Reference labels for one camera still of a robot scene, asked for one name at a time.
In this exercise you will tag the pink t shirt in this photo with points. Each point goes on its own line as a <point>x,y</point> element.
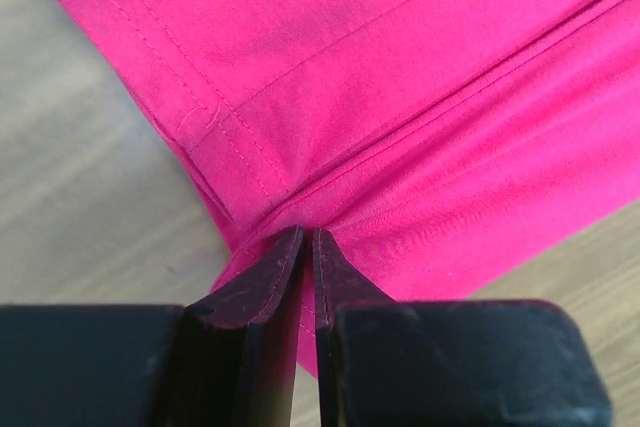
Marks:
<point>442,142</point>

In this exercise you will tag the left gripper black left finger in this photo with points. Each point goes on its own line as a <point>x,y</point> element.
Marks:
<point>225,360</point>

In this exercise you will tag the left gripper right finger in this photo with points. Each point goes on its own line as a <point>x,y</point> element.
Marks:
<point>502,362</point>

